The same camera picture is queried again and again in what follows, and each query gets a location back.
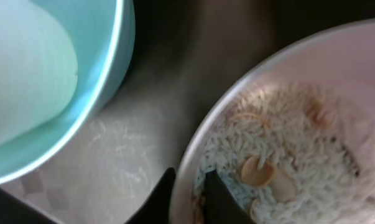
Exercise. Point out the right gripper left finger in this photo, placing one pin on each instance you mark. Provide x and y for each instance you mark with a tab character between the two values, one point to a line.
155	209

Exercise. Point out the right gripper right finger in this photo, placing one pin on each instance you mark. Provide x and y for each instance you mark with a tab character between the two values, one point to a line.
220	206

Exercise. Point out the leftover rice and scraps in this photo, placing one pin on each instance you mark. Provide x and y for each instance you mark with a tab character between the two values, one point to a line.
292	154

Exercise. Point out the white cup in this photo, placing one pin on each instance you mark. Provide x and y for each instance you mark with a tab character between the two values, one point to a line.
38	68

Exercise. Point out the brown serving tray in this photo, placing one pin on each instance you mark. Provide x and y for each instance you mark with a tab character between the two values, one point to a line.
186	55

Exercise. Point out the light blue bowl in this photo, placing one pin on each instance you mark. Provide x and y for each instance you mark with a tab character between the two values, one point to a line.
103	34

